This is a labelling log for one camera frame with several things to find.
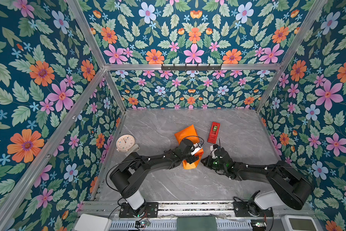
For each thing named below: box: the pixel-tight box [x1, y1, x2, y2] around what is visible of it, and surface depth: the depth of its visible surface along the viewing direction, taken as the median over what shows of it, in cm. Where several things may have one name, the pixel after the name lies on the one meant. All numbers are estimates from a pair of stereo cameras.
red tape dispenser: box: [207, 121, 221, 144], surface depth 102 cm
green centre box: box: [176, 216, 218, 231], surface depth 70 cm
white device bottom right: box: [280, 214, 324, 231], surface depth 69 cm
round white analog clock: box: [115, 134, 136, 153], surface depth 98 cm
